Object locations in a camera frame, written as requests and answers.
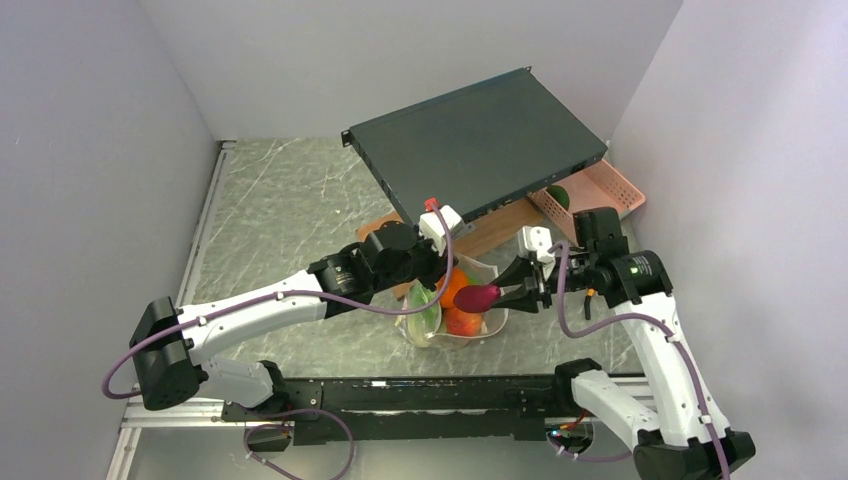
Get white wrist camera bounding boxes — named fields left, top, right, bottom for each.
left=418, top=198, right=466, bottom=254
left=516, top=226, right=555, bottom=265

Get orange handled pliers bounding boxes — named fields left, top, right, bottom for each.
left=583, top=289, right=596, bottom=321

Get purple fake eggplant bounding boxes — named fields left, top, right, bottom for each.
left=453, top=284, right=502, bottom=314

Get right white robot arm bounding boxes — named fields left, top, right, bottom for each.
left=494, top=207, right=756, bottom=479

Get dark rack server chassis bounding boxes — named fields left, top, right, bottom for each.
left=341, top=67, right=607, bottom=225

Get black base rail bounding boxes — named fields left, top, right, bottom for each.
left=221, top=374, right=641, bottom=446

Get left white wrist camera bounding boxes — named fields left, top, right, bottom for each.
left=418, top=198, right=466, bottom=254

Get pink perforated plastic tray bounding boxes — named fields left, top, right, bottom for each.
left=529, top=159, right=646, bottom=243

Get brown wooden board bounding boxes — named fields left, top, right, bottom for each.
left=356, top=199, right=542, bottom=300

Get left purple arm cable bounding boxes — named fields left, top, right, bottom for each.
left=101, top=201, right=457, bottom=401

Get orange fake fruit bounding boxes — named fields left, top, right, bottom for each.
left=437, top=267, right=471, bottom=309

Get green fake lettuce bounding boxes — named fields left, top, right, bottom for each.
left=400, top=283, right=442, bottom=348

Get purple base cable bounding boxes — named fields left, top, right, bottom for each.
left=243, top=408, right=356, bottom=480

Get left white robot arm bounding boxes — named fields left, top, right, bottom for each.
left=129, top=215, right=452, bottom=420

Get aluminium frame rail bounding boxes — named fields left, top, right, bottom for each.
left=105, top=384, right=233, bottom=480

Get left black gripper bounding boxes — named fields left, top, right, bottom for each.
left=373, top=222, right=458, bottom=293

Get red orange fake peach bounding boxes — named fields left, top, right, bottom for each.
left=442, top=308, right=484, bottom=337

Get clear zip top bag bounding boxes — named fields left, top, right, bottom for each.
left=394, top=255, right=508, bottom=349

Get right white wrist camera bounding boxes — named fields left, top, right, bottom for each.
left=516, top=226, right=555, bottom=265

